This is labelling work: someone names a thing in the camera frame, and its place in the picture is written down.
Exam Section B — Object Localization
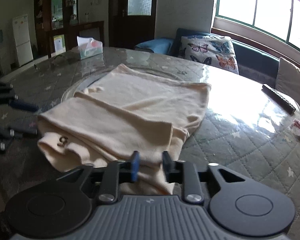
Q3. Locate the white refrigerator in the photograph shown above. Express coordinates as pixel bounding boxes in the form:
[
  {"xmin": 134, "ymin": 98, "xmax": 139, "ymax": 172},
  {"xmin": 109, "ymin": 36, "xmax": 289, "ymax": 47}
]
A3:
[{"xmin": 12, "ymin": 14, "xmax": 33, "ymax": 67}]

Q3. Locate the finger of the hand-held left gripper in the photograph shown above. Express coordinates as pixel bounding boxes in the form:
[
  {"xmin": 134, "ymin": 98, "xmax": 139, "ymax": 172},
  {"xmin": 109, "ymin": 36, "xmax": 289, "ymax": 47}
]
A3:
[
  {"xmin": 0, "ymin": 122, "xmax": 38, "ymax": 153},
  {"xmin": 0, "ymin": 81, "xmax": 40, "ymax": 112}
]

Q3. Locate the blue sofa cushion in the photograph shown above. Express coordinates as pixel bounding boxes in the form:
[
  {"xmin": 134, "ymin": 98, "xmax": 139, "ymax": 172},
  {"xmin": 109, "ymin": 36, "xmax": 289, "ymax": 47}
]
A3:
[{"xmin": 135, "ymin": 38, "xmax": 173, "ymax": 55}]

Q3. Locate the green framed window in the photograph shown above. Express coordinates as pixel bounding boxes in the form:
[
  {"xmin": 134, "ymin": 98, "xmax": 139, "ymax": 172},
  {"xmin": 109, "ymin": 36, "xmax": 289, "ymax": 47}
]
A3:
[{"xmin": 211, "ymin": 0, "xmax": 300, "ymax": 57}]

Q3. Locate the tissue box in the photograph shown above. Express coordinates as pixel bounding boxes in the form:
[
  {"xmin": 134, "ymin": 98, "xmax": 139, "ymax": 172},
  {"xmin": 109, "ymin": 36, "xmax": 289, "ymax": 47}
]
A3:
[{"xmin": 76, "ymin": 36, "xmax": 103, "ymax": 60}]

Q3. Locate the cream sweater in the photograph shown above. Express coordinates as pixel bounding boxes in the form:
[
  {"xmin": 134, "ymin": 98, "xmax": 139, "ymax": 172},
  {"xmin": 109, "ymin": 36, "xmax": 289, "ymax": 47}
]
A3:
[{"xmin": 37, "ymin": 64, "xmax": 212, "ymax": 196}]

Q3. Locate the black remote control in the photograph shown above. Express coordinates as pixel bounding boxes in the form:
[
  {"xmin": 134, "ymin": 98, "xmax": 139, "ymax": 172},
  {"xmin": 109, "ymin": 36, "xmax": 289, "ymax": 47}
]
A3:
[{"xmin": 262, "ymin": 84, "xmax": 296, "ymax": 115}]

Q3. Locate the tall wooden display cabinet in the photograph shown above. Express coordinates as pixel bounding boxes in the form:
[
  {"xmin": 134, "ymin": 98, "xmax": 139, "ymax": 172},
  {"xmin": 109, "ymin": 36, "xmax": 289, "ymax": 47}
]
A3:
[{"xmin": 34, "ymin": 0, "xmax": 80, "ymax": 58}]

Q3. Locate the round black induction cooktop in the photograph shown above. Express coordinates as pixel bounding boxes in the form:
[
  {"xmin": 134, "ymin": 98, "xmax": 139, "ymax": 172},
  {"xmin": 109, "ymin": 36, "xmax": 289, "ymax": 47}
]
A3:
[{"xmin": 61, "ymin": 65, "xmax": 208, "ymax": 103}]

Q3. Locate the dark blue sofa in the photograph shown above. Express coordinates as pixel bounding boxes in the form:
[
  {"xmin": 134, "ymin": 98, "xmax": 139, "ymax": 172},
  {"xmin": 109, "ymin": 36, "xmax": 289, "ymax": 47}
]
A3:
[{"xmin": 135, "ymin": 28, "xmax": 300, "ymax": 120}]

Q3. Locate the dark wooden sideboard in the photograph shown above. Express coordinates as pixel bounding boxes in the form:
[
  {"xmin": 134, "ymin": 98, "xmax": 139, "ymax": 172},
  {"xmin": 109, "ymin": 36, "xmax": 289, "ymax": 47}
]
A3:
[{"xmin": 47, "ymin": 21, "xmax": 105, "ymax": 58}]

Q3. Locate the butterfly print pillow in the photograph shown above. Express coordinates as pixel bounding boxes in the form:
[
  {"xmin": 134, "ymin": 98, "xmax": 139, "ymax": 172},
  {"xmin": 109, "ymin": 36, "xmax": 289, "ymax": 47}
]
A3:
[{"xmin": 177, "ymin": 35, "xmax": 240, "ymax": 75}]

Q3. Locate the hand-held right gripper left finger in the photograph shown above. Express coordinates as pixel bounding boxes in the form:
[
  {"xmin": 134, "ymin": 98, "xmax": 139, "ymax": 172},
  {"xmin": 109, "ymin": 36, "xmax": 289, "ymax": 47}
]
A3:
[{"xmin": 56, "ymin": 151, "xmax": 141, "ymax": 204}]

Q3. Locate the dark wooden door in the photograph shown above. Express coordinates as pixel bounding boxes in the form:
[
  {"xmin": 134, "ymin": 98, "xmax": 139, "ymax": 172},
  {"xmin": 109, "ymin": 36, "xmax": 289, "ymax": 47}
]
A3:
[{"xmin": 109, "ymin": 0, "xmax": 158, "ymax": 50}]

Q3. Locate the beige pillow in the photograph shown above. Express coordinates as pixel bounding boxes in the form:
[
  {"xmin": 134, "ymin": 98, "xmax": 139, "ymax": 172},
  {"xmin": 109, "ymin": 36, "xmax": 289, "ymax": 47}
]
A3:
[{"xmin": 275, "ymin": 57, "xmax": 300, "ymax": 111}]

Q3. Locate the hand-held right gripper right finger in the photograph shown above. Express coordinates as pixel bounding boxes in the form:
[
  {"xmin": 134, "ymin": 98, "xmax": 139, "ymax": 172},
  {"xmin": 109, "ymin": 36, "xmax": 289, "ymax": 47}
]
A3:
[{"xmin": 162, "ymin": 151, "xmax": 247, "ymax": 204}]

